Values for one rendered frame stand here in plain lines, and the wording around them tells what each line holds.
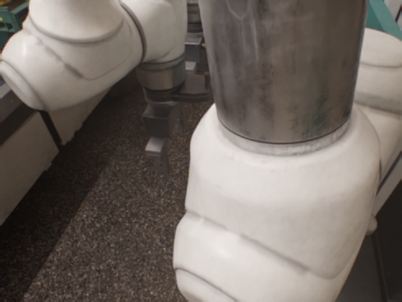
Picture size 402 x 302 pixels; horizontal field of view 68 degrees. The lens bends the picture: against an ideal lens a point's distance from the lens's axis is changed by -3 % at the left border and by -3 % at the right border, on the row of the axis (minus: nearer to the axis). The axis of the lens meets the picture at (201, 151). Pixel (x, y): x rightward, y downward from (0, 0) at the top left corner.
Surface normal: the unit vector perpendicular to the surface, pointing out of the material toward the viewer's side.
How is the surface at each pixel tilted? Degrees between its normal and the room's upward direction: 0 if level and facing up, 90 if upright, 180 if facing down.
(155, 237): 0
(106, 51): 104
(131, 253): 0
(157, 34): 88
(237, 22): 91
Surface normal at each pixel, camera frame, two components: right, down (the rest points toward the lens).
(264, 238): -0.39, 0.41
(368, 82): -0.15, 0.05
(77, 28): 0.32, 0.30
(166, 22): 0.75, 0.43
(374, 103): -0.15, 0.64
